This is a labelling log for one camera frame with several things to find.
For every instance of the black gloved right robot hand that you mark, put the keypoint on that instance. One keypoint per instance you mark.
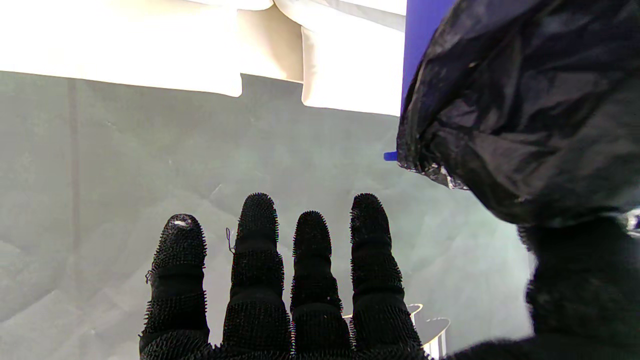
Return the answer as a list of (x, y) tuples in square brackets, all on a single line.
[(260, 310)]

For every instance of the blue plastic recycling bin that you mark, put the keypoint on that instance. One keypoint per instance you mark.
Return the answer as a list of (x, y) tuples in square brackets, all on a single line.
[(420, 40)]

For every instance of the black plastic garbage bag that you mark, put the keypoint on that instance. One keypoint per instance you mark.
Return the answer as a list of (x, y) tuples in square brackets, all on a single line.
[(540, 100)]

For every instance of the white round side table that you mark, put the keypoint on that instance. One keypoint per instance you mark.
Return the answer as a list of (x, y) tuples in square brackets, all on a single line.
[(432, 330)]

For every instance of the white sofa back cushion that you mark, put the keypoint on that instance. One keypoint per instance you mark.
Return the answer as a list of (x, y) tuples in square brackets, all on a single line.
[(350, 75)]

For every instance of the beige sofa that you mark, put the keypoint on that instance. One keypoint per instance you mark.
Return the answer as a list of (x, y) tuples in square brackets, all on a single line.
[(125, 45)]

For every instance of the long white sofa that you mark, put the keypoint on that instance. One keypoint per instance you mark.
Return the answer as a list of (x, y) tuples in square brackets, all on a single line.
[(350, 12)]

